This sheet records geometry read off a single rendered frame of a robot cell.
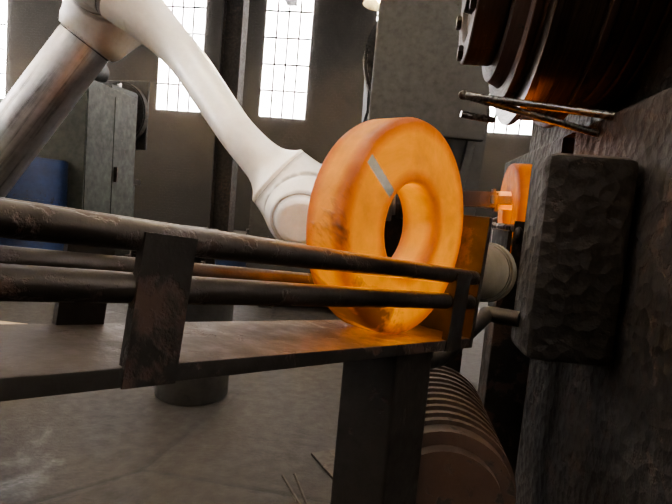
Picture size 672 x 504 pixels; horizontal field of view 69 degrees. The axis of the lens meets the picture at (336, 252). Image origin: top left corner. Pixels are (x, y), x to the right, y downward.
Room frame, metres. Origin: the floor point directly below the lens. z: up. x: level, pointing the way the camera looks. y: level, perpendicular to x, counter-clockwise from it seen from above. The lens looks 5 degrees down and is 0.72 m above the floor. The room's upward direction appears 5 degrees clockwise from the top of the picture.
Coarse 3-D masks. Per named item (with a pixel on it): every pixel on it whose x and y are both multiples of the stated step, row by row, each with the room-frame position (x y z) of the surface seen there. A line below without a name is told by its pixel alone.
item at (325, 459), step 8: (392, 216) 1.19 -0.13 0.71; (392, 224) 1.19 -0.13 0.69; (400, 224) 1.20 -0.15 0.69; (384, 232) 1.18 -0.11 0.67; (392, 232) 1.19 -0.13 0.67; (400, 232) 1.20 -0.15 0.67; (384, 240) 1.18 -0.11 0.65; (392, 240) 1.19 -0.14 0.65; (392, 248) 1.20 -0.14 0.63; (312, 456) 1.34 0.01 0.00; (320, 456) 1.33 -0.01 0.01; (328, 456) 1.34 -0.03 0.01; (320, 464) 1.29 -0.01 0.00; (328, 464) 1.29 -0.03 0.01; (328, 472) 1.25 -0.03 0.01
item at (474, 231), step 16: (464, 224) 0.41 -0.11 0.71; (480, 224) 0.40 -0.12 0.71; (464, 240) 0.41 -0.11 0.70; (480, 240) 0.40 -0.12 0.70; (464, 256) 0.41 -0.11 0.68; (480, 256) 0.40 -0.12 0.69; (480, 272) 0.39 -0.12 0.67; (448, 288) 0.41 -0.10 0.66; (480, 288) 0.40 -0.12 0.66; (432, 320) 0.41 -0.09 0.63; (464, 320) 0.40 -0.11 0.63; (464, 336) 0.39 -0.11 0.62
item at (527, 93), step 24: (552, 0) 0.65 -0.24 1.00; (576, 0) 0.63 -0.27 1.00; (600, 0) 0.63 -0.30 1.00; (552, 24) 0.64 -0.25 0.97; (576, 24) 0.65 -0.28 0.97; (600, 24) 0.64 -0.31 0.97; (552, 48) 0.67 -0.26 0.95; (576, 48) 0.66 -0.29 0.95; (528, 72) 0.73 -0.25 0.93; (552, 72) 0.70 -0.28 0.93; (576, 72) 0.69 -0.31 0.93; (528, 96) 0.73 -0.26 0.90; (552, 96) 0.74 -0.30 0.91; (504, 120) 0.86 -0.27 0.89; (528, 120) 0.85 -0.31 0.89
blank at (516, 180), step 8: (512, 168) 0.80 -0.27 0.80; (520, 168) 0.78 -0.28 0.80; (528, 168) 0.78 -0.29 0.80; (504, 176) 0.86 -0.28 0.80; (512, 176) 0.80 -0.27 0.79; (520, 176) 0.76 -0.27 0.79; (528, 176) 0.76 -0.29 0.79; (504, 184) 0.86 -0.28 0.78; (512, 184) 0.80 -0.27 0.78; (520, 184) 0.76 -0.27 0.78; (528, 184) 0.75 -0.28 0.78; (512, 192) 0.79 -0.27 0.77; (520, 192) 0.75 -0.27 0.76; (512, 200) 0.79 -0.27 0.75; (520, 200) 0.75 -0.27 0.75; (512, 208) 0.78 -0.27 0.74; (520, 208) 0.74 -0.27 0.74; (504, 216) 0.85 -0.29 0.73; (512, 216) 0.78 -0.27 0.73; (520, 216) 0.74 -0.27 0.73; (512, 232) 0.77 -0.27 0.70
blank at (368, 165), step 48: (336, 144) 0.33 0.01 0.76; (384, 144) 0.32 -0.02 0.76; (432, 144) 0.36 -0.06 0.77; (336, 192) 0.30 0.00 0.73; (384, 192) 0.32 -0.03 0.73; (432, 192) 0.37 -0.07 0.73; (336, 240) 0.30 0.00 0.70; (432, 240) 0.38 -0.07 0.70; (384, 288) 0.33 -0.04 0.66; (432, 288) 0.38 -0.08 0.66
